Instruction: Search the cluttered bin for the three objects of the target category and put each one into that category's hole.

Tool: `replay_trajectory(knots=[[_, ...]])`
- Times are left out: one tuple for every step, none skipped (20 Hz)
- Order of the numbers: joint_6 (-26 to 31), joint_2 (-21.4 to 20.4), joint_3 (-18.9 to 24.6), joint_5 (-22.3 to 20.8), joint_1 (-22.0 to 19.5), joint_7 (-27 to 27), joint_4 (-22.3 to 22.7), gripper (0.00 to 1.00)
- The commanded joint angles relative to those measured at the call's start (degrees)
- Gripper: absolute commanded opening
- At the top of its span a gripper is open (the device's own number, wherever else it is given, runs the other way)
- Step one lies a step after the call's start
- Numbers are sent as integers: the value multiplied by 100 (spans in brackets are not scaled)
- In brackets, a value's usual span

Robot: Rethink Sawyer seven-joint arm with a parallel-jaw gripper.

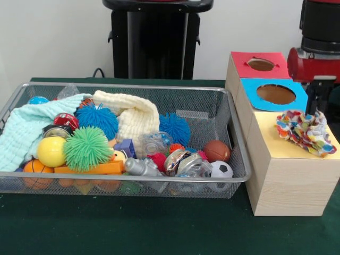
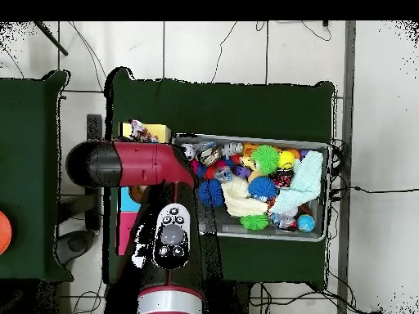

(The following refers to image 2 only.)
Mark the black rod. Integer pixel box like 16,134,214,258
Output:
32,20,70,56

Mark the yellow smooth ball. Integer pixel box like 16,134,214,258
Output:
277,150,296,170

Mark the green spiky rubber ball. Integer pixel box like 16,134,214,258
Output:
239,213,270,231
250,144,282,176

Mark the large orange ball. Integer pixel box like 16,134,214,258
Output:
0,210,13,256

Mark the black cable with plug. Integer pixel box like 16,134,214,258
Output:
349,185,419,195

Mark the cream knitted cloth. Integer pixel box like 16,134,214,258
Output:
221,177,270,218

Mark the dark grey stand base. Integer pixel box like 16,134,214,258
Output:
54,229,97,267

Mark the black and white soccer ball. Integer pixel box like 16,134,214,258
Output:
180,142,200,161

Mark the wooden box with three holes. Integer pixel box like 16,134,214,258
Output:
115,122,172,257

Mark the light blue cloth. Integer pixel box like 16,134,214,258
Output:
268,150,325,216

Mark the blue spiky rubber ball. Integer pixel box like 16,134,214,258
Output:
247,175,279,201
197,178,226,209

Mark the silver mesh bin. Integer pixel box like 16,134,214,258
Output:
171,132,331,243

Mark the dark green table cloth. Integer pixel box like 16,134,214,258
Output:
103,66,336,289
0,70,74,283

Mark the blue globe ball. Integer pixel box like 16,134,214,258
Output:
296,213,316,233

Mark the colourful braided rope toy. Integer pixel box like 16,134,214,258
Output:
129,119,160,144

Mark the black upright panel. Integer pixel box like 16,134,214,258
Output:
85,114,103,231

